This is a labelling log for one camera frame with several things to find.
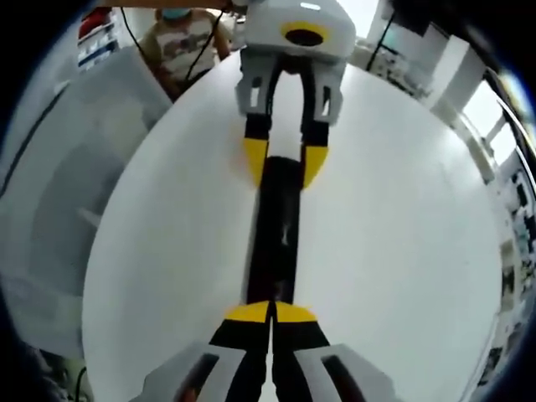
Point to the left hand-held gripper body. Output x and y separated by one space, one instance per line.
268 25

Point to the person in face mask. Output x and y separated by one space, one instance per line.
176 46

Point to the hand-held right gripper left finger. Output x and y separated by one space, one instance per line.
238 335

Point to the white shelf unit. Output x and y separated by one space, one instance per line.
96 37

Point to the black remote control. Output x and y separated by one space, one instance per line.
272 201

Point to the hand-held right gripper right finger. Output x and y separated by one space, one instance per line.
301 335

